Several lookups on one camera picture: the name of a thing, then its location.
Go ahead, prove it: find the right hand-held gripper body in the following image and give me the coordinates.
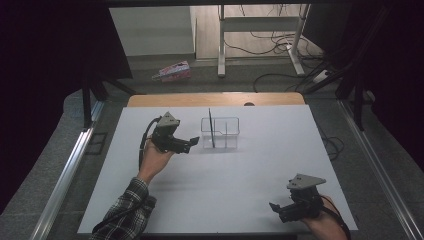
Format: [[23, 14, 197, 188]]
[[279, 172, 327, 224]]

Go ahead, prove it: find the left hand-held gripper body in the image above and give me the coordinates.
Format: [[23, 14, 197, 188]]
[[150, 111, 192, 155]]

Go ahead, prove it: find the black pencil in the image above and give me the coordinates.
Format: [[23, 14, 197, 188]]
[[207, 107, 217, 149]]

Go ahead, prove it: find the clear acrylic organizer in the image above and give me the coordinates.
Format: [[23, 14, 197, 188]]
[[200, 116, 241, 150]]

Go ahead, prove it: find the person's right hand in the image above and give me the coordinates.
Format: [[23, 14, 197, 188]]
[[299, 195, 350, 240]]

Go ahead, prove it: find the person's left hand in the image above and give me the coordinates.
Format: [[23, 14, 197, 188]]
[[136, 137, 175, 185]]

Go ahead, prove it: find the wooden table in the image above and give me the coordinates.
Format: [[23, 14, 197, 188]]
[[126, 92, 307, 108]]

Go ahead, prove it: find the white board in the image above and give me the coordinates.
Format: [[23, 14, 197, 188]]
[[77, 105, 360, 235]]

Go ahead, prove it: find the pink packet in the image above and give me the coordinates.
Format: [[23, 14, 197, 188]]
[[151, 60, 193, 84]]

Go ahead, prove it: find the black metal stand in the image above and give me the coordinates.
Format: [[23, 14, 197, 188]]
[[81, 75, 138, 132], [301, 4, 396, 132]]

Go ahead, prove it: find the white cabinet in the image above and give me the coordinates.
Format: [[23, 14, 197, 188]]
[[108, 5, 197, 58]]

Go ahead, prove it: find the white power strip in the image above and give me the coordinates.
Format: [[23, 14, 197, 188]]
[[312, 68, 331, 85]]

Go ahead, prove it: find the black curtain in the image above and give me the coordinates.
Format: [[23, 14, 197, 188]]
[[302, 0, 424, 172], [0, 0, 134, 215]]

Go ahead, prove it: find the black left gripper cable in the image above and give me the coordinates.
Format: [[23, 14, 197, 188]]
[[91, 116, 163, 235]]

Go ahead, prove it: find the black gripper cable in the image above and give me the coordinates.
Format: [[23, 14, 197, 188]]
[[319, 194, 352, 240], [91, 116, 163, 235]]

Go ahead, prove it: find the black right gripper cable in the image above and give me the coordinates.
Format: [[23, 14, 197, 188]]
[[319, 194, 352, 240]]

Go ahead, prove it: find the thin looped black cable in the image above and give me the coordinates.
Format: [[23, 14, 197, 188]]
[[315, 124, 345, 162]]

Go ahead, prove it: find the black rectangular floor frame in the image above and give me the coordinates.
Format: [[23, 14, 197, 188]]
[[83, 131, 110, 156]]

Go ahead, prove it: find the aluminium rail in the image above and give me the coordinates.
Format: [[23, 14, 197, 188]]
[[336, 98, 424, 240], [29, 99, 106, 240]]

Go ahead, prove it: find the black floor cable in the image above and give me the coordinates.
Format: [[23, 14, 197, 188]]
[[252, 71, 315, 94]]

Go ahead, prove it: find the white desk frame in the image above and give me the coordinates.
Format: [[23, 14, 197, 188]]
[[217, 3, 312, 79]]

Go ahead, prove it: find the tangle of black floor cables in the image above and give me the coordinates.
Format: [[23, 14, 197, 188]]
[[222, 3, 327, 62]]

